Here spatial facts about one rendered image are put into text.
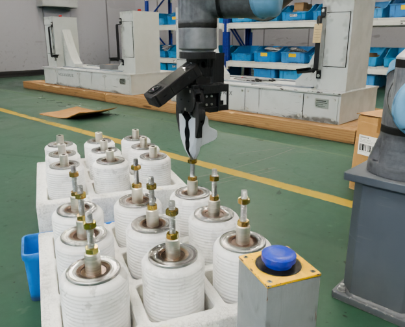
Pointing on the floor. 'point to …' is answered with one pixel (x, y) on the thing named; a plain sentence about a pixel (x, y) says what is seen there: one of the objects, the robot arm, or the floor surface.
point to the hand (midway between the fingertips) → (189, 152)
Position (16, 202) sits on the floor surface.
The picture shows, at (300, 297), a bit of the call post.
